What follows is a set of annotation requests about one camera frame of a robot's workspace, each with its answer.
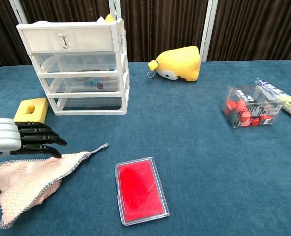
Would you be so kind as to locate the white frame post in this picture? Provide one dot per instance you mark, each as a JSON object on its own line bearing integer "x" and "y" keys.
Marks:
{"x": 18, "y": 11}
{"x": 114, "y": 8}
{"x": 208, "y": 29}

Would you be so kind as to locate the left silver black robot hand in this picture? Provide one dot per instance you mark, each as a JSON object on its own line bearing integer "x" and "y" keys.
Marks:
{"x": 2, "y": 137}

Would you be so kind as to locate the red ink pad clear case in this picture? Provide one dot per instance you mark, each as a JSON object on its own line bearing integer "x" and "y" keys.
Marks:
{"x": 140, "y": 191}

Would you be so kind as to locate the plastic wrap roll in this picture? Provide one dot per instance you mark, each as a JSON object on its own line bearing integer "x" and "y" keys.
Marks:
{"x": 290, "y": 100}

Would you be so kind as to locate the white plastic drawer unit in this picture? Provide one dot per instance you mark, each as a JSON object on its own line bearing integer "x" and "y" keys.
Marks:
{"x": 91, "y": 39}

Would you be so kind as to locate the clear box with red caps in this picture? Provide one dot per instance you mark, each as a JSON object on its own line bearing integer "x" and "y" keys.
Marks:
{"x": 251, "y": 108}

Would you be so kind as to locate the yellow plush toy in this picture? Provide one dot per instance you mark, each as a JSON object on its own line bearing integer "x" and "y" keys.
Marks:
{"x": 182, "y": 64}

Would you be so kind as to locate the dark brown curtain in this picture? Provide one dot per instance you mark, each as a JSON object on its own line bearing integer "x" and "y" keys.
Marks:
{"x": 160, "y": 27}

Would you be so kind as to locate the yellow sponge with square hole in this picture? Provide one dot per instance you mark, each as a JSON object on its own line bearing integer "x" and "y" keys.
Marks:
{"x": 40, "y": 110}

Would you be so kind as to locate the small yellow toy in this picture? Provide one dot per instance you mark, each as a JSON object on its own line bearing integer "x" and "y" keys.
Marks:
{"x": 109, "y": 18}

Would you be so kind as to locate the pink knitted cloth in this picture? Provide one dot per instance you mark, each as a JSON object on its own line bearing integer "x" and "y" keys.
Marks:
{"x": 24, "y": 177}

